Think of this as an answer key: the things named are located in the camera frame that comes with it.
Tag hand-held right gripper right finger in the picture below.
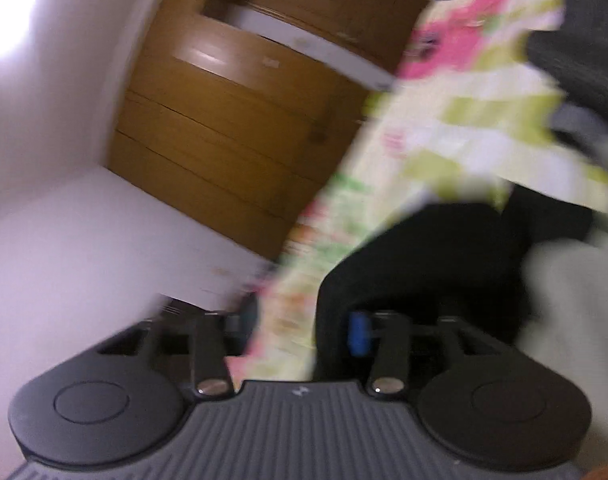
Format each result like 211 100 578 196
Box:
348 309 516 402

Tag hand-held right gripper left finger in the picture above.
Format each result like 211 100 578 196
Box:
90 304 260 402

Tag black pants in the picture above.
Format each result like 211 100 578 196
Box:
313 185 601 392

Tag folded light grey garment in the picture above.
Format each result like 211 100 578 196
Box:
516 105 608 467

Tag brown wooden wardrobe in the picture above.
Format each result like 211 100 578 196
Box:
106 0 401 267

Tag checkered cartoon printed blanket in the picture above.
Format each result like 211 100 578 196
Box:
244 0 608 386

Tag brown wooden door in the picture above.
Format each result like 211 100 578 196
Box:
204 0 438 82

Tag dark grey knit garment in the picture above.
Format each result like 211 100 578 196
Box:
525 0 608 133

